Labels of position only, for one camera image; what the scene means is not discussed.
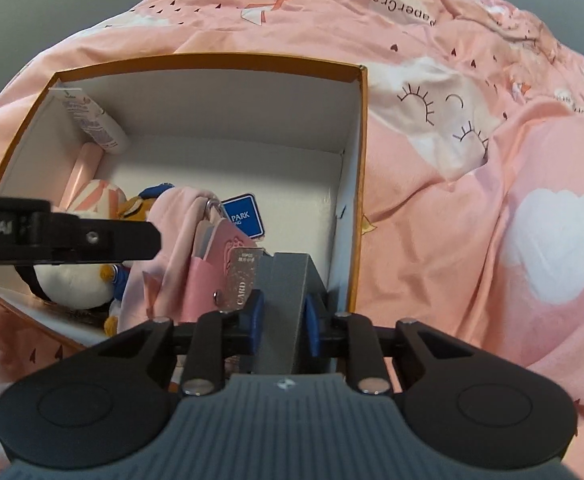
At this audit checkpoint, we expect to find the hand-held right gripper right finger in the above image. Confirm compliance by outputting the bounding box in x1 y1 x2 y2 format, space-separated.
304 292 477 396

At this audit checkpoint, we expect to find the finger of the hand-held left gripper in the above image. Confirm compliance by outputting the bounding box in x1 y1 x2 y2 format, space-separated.
26 211 163 265

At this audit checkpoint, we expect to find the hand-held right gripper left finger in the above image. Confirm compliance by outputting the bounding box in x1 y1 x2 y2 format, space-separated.
100 292 266 396

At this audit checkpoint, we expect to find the grey box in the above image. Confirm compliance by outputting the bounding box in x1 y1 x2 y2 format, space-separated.
251 252 329 376

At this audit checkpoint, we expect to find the penguin plush toy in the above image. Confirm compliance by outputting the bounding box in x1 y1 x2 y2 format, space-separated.
32 183 175 336

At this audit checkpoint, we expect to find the orange-edged white cardboard box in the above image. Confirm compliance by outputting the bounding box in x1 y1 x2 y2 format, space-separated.
0 52 369 353

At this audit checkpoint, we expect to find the pink striped white object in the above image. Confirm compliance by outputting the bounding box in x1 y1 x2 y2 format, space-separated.
59 180 127 221

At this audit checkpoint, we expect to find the silver pink card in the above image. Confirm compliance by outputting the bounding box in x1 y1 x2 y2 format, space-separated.
220 247 263 313

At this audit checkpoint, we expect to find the pink cloth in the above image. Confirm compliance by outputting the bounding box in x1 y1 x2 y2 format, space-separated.
122 186 217 331

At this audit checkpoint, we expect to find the pink card holder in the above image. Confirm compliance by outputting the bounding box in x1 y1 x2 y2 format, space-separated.
179 200 265 323

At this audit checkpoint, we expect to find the pink cross-shaped plastic tool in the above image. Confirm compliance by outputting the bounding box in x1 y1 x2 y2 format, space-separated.
59 142 103 211

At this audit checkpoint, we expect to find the blue card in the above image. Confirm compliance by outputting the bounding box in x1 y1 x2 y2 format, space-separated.
221 193 265 238

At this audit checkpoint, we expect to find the white printed tube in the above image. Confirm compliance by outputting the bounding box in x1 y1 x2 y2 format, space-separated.
54 87 130 156

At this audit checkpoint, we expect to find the pink printed blanket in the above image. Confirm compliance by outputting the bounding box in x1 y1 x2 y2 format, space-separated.
0 0 584 480

